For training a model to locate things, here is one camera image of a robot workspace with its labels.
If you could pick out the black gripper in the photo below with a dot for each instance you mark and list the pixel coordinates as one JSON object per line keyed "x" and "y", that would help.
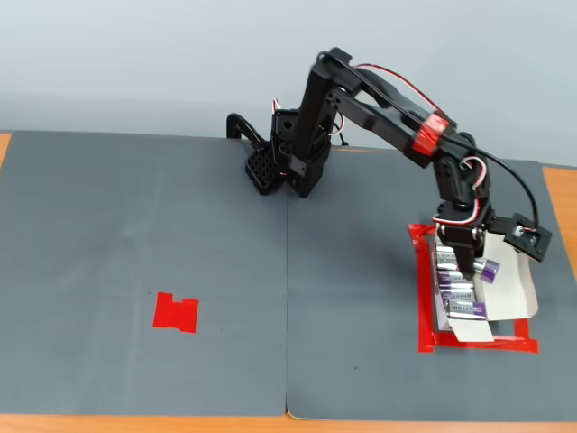
{"x": 461, "y": 237}

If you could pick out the purple silver 9V battery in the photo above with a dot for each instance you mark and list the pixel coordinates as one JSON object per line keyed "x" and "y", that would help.
{"x": 489, "y": 269}
{"x": 442, "y": 248}
{"x": 460, "y": 296}
{"x": 446, "y": 260}
{"x": 451, "y": 280}
{"x": 464, "y": 310}

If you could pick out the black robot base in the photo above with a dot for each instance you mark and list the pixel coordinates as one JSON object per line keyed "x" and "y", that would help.
{"x": 261, "y": 171}

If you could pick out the white cardboard box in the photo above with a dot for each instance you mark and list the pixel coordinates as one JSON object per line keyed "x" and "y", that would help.
{"x": 505, "y": 293}

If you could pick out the grey mat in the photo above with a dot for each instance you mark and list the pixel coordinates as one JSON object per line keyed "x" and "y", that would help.
{"x": 90, "y": 225}
{"x": 360, "y": 279}

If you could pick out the red tape band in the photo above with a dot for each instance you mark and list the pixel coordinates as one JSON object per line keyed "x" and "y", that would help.
{"x": 430, "y": 135}

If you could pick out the black table clamp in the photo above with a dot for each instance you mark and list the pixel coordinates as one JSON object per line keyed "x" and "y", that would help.
{"x": 239, "y": 124}

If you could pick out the red tape patch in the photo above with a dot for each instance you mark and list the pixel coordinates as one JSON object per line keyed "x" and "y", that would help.
{"x": 176, "y": 315}

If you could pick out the red tape frame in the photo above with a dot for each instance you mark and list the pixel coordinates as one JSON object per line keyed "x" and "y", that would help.
{"x": 426, "y": 315}

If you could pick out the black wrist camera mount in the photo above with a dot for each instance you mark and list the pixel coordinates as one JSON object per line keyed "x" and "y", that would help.
{"x": 536, "y": 245}

